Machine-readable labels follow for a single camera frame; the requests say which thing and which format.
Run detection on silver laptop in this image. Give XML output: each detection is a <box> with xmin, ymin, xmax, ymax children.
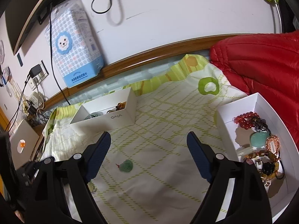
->
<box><xmin>10</xmin><ymin>119</ymin><xmax>39</xmax><ymax>169</ymax></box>

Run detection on small green jade pendant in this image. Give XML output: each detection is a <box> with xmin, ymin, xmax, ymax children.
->
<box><xmin>117</xmin><ymin>159</ymin><xmax>133</xmax><ymax>172</ymax></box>

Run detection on black monitor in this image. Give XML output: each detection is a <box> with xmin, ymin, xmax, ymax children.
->
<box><xmin>4</xmin><ymin>0</ymin><xmax>65</xmax><ymax>55</ymax></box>

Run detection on white vivo box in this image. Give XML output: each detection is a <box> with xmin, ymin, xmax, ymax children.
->
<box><xmin>70</xmin><ymin>88</ymin><xmax>137</xmax><ymax>135</ymax></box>

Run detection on tangled grey cables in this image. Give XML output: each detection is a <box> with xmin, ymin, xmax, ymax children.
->
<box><xmin>21</xmin><ymin>91</ymin><xmax>52</xmax><ymax>124</ymax></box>

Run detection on green buddha pendant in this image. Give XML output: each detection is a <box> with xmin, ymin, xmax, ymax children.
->
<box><xmin>88</xmin><ymin>182</ymin><xmax>97</xmax><ymax>194</ymax></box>

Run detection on dark bead bracelet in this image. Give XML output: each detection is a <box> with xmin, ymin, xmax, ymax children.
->
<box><xmin>247</xmin><ymin>150</ymin><xmax>284</xmax><ymax>183</ymax></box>

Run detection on blue hanging tissue pack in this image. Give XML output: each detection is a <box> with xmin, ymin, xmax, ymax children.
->
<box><xmin>45</xmin><ymin>0</ymin><xmax>104</xmax><ymax>88</ymax></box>

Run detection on red down jacket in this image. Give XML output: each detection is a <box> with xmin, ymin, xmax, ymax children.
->
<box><xmin>210</xmin><ymin>31</ymin><xmax>299</xmax><ymax>144</ymax></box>

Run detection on black power adapter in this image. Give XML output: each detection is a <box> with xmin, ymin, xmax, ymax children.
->
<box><xmin>28</xmin><ymin>64</ymin><xmax>42</xmax><ymax>78</ymax></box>

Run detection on wooden bed headboard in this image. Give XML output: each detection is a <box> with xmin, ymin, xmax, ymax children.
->
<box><xmin>45</xmin><ymin>34</ymin><xmax>236</xmax><ymax>109</ymax></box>

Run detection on wall socket panel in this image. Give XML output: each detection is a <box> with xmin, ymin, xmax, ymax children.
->
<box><xmin>28</xmin><ymin>60</ymin><xmax>49</xmax><ymax>91</ymax></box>

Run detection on oval gold framed pendant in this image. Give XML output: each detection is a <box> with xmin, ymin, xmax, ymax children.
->
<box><xmin>265</xmin><ymin>135</ymin><xmax>280</xmax><ymax>155</ymax></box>

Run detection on white open box right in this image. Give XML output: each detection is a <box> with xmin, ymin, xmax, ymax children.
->
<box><xmin>215</xmin><ymin>93</ymin><xmax>298</xmax><ymax>221</ymax></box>

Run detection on round turquoise pendant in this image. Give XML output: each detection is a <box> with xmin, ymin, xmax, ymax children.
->
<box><xmin>250</xmin><ymin>131</ymin><xmax>270</xmax><ymax>148</ymax></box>

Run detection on red bead bracelet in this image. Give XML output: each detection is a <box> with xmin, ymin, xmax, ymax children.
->
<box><xmin>233</xmin><ymin>111</ymin><xmax>260</xmax><ymax>130</ymax></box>

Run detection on white power strip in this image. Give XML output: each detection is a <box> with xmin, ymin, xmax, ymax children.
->
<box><xmin>28</xmin><ymin>91</ymin><xmax>45</xmax><ymax>109</ymax></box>

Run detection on brown carved bead ornament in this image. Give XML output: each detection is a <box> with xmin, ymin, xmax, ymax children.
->
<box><xmin>115</xmin><ymin>102</ymin><xmax>126</xmax><ymax>111</ymax></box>

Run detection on green patterned bed sheet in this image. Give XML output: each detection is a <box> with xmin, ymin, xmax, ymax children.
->
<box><xmin>41</xmin><ymin>54</ymin><xmax>248</xmax><ymax>224</ymax></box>

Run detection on black hanging cable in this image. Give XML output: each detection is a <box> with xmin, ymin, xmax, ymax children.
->
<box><xmin>47</xmin><ymin>3</ymin><xmax>71</xmax><ymax>105</ymax></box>

